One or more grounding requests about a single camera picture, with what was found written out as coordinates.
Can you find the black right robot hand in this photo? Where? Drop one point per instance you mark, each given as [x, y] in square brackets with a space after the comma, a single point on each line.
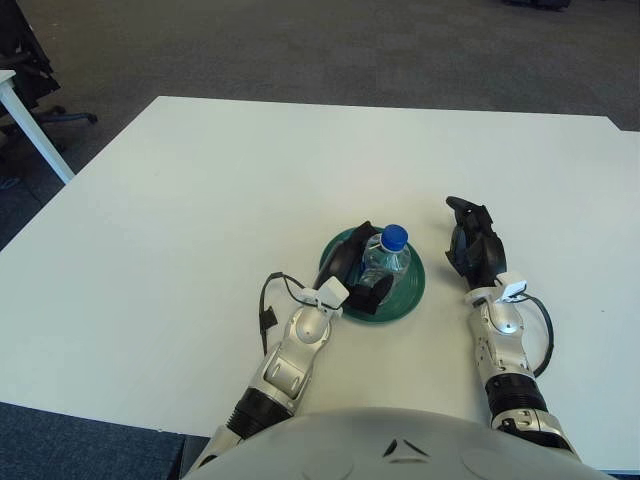
[487, 255]

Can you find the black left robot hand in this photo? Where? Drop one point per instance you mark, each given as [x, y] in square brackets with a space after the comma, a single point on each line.
[345, 260]

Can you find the clear bottle with blue cap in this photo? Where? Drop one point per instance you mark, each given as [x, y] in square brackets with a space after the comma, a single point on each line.
[390, 260]

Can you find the teal round plate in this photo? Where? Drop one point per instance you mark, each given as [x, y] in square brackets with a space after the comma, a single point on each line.
[407, 295]

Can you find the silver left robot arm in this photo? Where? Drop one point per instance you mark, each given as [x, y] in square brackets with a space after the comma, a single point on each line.
[285, 370]

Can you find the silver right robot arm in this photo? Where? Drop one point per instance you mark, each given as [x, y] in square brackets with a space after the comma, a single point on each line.
[505, 355]

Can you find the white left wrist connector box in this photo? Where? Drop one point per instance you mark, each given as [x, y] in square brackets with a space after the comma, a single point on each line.
[332, 292]

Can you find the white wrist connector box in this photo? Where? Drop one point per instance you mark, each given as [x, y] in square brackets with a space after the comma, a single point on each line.
[511, 285]
[332, 292]

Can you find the white right wrist connector box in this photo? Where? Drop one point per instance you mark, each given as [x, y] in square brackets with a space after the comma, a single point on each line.
[511, 285]

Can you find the grey robot torso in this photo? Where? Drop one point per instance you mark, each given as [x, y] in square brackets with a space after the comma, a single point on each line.
[400, 450]

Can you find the white desk leg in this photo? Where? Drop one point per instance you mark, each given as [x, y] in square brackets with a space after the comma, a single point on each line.
[45, 145]

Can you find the black office chair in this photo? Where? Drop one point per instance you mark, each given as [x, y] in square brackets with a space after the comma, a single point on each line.
[30, 85]

